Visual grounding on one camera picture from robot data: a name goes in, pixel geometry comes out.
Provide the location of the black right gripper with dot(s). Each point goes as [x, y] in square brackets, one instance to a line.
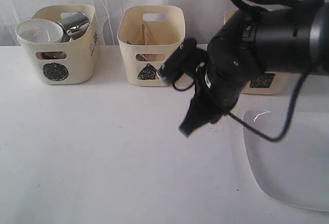
[215, 97]

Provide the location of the light wooden chopstick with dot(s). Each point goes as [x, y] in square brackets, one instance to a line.
[150, 37]

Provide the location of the dark wooden chopstick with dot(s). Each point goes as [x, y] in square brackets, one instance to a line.
[144, 34]

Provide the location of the white square plate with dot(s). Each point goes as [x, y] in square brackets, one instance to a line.
[293, 171]

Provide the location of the steel mug with wire handle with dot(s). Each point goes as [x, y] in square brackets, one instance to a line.
[75, 25]

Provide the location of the white ceramic bowl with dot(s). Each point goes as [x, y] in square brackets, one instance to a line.
[39, 31]

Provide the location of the stainless steel table knife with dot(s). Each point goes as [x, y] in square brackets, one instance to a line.
[140, 56]

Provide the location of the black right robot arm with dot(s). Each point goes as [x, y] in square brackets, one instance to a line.
[291, 40]

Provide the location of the cream bin with black square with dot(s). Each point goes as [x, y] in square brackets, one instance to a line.
[271, 82]

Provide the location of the cream bin with black triangle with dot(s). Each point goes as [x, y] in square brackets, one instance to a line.
[167, 25]

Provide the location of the cream bin with black circle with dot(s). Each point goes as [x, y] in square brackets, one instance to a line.
[81, 54]

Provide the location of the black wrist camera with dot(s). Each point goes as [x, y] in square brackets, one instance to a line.
[184, 60]

